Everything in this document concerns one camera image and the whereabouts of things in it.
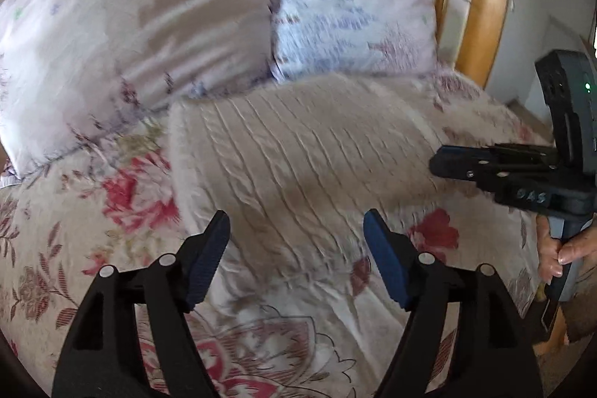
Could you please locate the person's right hand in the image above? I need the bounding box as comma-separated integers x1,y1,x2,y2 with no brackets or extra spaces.
536,215,597,280

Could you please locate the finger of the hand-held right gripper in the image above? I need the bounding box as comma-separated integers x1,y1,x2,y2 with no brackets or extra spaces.
429,156,558,194
435,144,559,168

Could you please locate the beige cable knit sweater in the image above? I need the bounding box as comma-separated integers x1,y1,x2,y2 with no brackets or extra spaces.
167,72,473,287

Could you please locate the floral bedspread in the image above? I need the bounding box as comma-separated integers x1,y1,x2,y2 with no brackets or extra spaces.
0,67,560,398

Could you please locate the pale pink floral pillow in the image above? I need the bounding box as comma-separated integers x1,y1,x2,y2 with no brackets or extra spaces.
0,0,281,181

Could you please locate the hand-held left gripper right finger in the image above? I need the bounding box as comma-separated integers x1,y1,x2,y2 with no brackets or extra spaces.
363,208,544,398

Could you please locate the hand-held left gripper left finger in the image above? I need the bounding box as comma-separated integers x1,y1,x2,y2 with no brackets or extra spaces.
51,210,231,398

